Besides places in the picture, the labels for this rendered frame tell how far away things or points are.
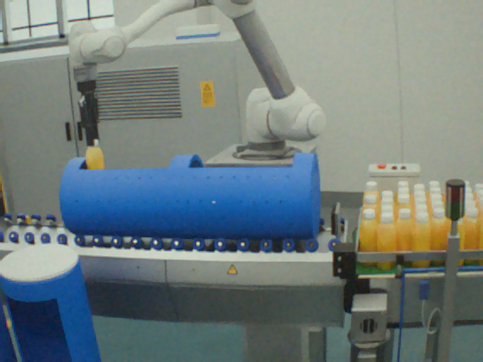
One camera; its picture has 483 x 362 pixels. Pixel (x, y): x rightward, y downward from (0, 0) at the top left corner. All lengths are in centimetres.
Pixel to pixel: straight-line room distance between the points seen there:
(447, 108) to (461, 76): 27
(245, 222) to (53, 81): 237
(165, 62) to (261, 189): 189
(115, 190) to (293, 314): 74
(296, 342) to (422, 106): 240
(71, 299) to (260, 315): 70
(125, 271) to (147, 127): 177
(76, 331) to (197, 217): 56
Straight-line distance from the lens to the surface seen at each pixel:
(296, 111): 265
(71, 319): 214
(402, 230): 219
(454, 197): 190
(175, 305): 248
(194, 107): 395
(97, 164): 245
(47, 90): 438
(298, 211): 219
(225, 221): 225
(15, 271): 213
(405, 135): 504
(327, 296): 232
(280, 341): 313
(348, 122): 506
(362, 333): 211
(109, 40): 219
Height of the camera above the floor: 186
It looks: 18 degrees down
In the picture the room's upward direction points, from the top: 5 degrees counter-clockwise
